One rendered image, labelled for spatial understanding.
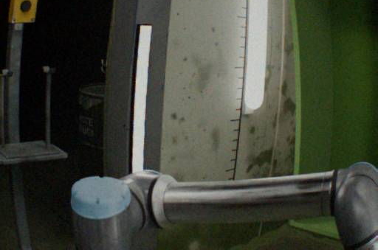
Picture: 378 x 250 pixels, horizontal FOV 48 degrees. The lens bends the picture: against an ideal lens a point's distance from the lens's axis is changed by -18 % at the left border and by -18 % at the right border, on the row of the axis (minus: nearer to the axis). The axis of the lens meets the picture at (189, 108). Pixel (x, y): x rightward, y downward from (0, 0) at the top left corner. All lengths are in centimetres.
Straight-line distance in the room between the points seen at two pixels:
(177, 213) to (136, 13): 97
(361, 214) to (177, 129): 138
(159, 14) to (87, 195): 109
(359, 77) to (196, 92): 77
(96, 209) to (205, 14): 131
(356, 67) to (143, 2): 96
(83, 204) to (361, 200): 62
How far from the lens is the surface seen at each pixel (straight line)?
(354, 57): 209
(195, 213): 117
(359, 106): 214
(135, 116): 196
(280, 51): 263
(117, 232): 112
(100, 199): 108
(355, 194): 96
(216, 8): 223
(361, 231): 93
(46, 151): 181
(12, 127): 193
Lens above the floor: 130
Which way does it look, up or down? 10 degrees down
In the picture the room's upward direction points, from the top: 4 degrees clockwise
